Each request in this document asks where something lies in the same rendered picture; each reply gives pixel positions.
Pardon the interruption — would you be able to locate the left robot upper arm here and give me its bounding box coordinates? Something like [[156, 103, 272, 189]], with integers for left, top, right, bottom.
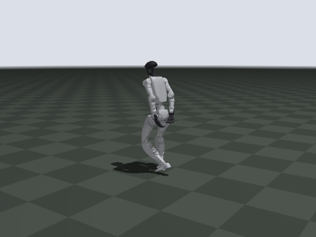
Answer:
[[143, 78, 156, 102]]

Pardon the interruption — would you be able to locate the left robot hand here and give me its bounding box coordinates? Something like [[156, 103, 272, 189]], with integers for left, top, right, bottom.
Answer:
[[154, 114, 165, 127]]

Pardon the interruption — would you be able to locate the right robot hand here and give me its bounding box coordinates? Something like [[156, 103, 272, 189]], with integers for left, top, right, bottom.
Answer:
[[166, 110, 174, 124]]

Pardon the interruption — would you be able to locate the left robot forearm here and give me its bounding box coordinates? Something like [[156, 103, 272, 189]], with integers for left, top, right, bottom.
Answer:
[[148, 96, 157, 118]]

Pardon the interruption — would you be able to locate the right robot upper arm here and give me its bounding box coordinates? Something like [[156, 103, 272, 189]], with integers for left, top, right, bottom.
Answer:
[[163, 78, 174, 99]]

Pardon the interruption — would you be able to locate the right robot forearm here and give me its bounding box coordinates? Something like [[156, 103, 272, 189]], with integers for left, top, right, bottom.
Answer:
[[168, 97, 175, 113]]

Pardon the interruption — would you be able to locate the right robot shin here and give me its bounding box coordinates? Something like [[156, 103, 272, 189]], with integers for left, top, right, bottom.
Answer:
[[156, 137, 164, 166]]

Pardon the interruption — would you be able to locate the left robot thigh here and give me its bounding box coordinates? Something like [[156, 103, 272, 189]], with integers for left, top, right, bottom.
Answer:
[[141, 115, 158, 147]]

